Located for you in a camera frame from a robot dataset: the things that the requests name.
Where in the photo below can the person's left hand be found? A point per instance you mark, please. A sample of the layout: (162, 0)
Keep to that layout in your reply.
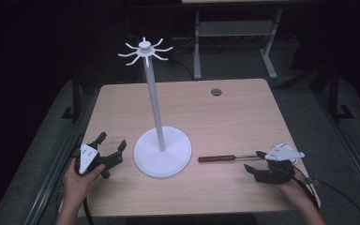
(75, 186)

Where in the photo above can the grey metal floor rail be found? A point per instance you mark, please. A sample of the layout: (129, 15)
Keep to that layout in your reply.
(350, 146)
(54, 184)

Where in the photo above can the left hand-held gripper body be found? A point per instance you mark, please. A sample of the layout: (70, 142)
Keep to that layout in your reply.
(86, 156)

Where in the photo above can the white hook stand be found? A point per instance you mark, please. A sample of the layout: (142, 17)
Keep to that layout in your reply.
(162, 153)

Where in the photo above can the black metal stand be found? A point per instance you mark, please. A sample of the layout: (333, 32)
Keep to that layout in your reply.
(76, 97)
(334, 93)

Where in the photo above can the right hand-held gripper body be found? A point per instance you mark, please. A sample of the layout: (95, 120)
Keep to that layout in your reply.
(281, 153)

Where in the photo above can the person's right hand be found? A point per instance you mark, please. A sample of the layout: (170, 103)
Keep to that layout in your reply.
(298, 192)

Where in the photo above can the grey round table grommet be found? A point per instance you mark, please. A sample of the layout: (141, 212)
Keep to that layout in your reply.
(216, 92)

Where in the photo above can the grey metal desk frame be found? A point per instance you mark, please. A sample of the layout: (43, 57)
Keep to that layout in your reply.
(236, 28)

